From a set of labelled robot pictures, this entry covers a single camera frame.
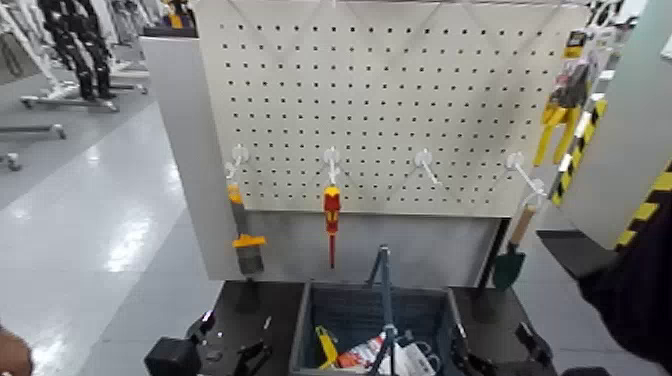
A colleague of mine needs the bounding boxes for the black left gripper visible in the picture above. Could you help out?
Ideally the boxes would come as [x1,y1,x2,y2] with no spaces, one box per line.
[144,308,274,376]

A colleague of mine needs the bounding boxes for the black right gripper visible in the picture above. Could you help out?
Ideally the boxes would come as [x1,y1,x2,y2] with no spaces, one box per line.
[450,321,611,376]

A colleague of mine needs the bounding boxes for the yellow paint roller white sleeve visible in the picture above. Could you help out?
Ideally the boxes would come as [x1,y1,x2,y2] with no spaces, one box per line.
[314,325,340,370]

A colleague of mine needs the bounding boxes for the dark teal plastic crate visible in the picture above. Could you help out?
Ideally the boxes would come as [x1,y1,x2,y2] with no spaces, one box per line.
[288,280,476,376]

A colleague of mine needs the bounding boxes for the white packaged item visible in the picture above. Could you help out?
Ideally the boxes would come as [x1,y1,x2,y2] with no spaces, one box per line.
[390,341,442,376]

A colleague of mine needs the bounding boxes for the orange grey paint brush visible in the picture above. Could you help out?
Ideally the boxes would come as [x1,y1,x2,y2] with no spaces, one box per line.
[227,182,267,275]

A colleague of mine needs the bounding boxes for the red white package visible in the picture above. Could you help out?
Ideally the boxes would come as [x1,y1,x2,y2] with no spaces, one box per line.
[335,333,390,371]

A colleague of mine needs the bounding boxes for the red yellow screwdriver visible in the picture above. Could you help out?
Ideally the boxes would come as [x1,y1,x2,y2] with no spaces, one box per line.
[322,185,342,270]

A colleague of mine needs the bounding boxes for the white pegboard hook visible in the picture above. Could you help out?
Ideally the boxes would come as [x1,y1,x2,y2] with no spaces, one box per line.
[506,151,547,195]
[322,146,342,186]
[414,148,441,186]
[224,144,251,181]

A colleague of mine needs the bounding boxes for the grey backing panel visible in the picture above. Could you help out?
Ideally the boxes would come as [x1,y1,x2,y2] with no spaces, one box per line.
[140,35,513,289]

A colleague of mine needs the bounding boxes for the brown rounded blurry object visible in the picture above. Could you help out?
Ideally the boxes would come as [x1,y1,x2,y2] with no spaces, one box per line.
[0,327,34,376]

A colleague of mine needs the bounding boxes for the grey panel with hazard stripes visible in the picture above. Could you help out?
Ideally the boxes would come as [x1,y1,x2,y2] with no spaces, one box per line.
[548,0,672,252]

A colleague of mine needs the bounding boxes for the beige perforated pegboard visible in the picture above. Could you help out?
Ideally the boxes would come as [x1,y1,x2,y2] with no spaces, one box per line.
[194,0,592,219]

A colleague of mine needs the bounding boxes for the yellow black machine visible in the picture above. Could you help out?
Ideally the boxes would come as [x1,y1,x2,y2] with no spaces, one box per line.
[159,0,198,30]

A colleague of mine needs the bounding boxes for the black humanoid robot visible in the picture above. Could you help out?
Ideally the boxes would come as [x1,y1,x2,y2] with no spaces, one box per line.
[37,0,119,102]

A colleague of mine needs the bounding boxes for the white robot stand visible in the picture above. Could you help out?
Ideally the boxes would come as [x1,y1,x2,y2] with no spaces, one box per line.
[0,0,72,101]

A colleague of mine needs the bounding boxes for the black panel support post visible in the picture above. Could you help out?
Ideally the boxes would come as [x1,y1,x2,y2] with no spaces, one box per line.
[469,217,513,324]

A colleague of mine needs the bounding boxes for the green trowel wooden handle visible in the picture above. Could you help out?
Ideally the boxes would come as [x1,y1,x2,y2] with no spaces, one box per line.
[492,203,538,293]

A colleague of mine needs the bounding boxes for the dark blue crate handle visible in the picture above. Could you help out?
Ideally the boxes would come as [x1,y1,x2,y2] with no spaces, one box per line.
[365,243,400,376]

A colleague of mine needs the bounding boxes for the yellow handled pliers in package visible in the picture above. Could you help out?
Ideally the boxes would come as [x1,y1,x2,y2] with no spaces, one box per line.
[532,28,605,168]

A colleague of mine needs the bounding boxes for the grey stand base frame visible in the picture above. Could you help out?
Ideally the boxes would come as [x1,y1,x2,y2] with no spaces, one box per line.
[0,123,68,140]
[19,93,121,114]

